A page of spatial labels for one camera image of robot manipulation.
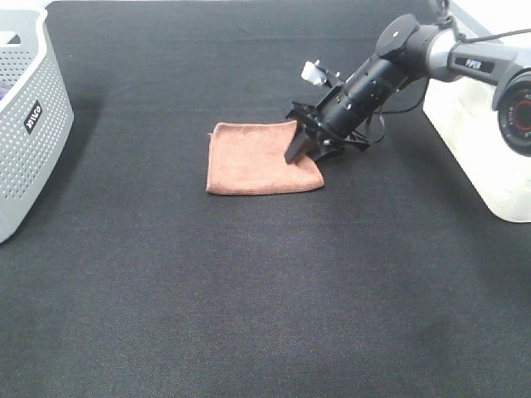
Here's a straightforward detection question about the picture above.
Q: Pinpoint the brown towel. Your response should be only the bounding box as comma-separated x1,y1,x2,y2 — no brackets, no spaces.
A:
206,121,324,195

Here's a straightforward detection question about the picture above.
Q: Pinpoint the grey perforated laundry basket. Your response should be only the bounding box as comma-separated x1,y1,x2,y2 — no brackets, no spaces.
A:
1,1,74,240

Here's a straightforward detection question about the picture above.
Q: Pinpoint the white storage box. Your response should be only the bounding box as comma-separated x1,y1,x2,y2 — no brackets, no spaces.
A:
423,1,530,223

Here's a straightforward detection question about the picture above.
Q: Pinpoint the black table mat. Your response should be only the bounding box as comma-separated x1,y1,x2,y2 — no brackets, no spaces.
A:
1,1,530,397

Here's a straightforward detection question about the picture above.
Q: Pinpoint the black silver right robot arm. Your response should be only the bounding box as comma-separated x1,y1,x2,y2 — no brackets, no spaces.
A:
285,14,530,163

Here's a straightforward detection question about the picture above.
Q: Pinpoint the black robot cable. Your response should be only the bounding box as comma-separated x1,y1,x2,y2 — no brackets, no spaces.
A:
364,74,430,146

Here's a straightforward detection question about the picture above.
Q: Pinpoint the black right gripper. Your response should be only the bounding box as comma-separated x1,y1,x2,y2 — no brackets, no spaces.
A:
284,76,392,163

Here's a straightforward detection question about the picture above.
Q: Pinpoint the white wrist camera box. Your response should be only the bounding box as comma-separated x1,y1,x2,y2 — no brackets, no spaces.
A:
300,61,328,86

